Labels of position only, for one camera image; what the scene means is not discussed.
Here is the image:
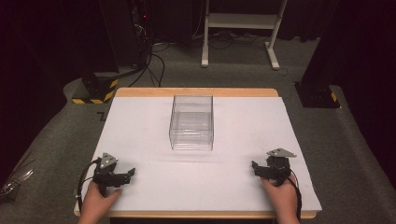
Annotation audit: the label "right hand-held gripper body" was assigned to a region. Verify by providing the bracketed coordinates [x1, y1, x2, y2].
[262, 147, 298, 188]

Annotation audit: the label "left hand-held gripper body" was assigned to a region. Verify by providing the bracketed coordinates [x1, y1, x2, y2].
[92, 152, 126, 198]

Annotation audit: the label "person's right hand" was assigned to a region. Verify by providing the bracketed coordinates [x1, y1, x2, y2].
[261, 175, 301, 217]

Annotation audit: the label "person's left hand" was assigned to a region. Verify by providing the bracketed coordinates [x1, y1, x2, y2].
[78, 181, 123, 217]

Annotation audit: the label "white paper sheet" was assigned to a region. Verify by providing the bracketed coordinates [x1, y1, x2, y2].
[74, 95, 323, 213]

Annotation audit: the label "clear plastic box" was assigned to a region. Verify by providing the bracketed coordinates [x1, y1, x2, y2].
[168, 94, 215, 152]

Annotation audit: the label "black yellow striped stand base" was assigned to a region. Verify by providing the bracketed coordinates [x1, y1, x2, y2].
[71, 71, 120, 105]

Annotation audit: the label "clear plastic bag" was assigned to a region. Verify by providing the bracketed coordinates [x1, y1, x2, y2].
[0, 168, 35, 202]

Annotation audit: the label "black equipment tower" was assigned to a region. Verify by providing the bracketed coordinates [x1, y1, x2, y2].
[98, 0, 154, 69]

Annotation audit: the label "dark curtain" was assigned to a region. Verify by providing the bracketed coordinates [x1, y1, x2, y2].
[0, 0, 120, 188]
[300, 0, 396, 188]

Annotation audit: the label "white metal stand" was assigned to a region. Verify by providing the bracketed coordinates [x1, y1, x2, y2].
[201, 0, 290, 71]

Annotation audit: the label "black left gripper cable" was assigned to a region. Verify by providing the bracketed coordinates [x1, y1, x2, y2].
[76, 159, 102, 213]

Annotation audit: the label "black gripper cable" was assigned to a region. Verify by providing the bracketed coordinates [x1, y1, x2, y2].
[76, 159, 102, 213]
[288, 169, 304, 222]

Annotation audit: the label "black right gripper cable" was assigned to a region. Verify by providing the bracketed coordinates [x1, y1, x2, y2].
[288, 169, 304, 222]

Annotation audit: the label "black floor cables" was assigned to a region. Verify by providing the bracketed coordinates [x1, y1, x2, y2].
[128, 40, 171, 89]

